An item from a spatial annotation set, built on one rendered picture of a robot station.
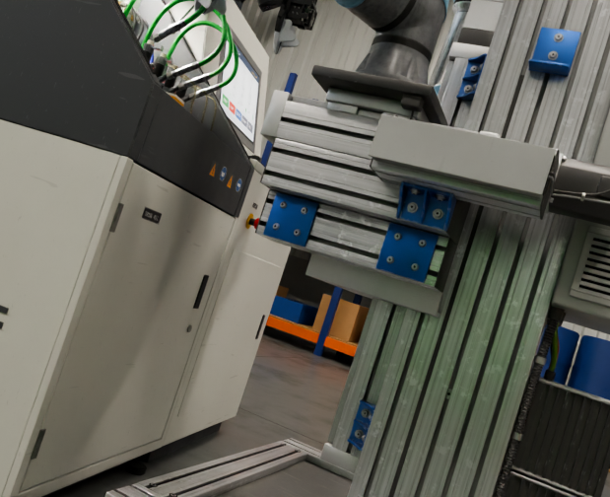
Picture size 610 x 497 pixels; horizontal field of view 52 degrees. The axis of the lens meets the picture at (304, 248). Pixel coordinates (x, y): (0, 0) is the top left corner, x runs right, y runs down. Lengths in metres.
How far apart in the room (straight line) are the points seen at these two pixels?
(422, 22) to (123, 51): 0.59
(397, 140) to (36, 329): 0.79
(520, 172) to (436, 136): 0.14
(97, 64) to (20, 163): 0.26
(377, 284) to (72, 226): 0.61
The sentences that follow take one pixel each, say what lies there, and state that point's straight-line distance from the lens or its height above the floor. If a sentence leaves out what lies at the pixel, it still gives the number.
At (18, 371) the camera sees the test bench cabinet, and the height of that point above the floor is 0.32.
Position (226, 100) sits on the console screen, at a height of 1.19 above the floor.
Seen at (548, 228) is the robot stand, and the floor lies 0.90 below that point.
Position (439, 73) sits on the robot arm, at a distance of 1.87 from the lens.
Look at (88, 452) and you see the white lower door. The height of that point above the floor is 0.14.
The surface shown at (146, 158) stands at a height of 0.81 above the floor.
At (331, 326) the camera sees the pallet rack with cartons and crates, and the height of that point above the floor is 0.33.
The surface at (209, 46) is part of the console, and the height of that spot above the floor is 1.30.
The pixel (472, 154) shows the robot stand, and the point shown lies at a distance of 0.97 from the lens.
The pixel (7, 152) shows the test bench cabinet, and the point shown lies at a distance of 1.46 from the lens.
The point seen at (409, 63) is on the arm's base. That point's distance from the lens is 1.19.
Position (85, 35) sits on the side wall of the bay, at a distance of 1.45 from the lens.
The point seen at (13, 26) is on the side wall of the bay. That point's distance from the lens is 1.55.
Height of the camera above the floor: 0.66
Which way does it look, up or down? 3 degrees up
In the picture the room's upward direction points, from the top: 18 degrees clockwise
